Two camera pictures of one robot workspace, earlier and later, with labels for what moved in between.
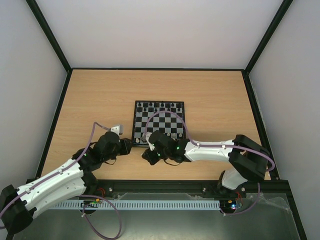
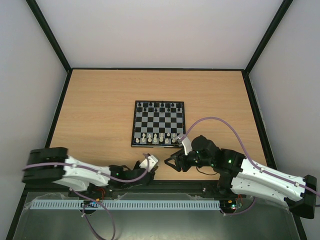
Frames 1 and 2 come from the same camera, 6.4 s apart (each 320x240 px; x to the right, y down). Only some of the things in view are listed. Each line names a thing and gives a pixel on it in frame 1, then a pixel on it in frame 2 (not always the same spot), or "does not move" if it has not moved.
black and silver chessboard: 167,123 does not move
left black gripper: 126,142 → 152,173
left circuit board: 90,203 does not move
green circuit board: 234,205 does not move
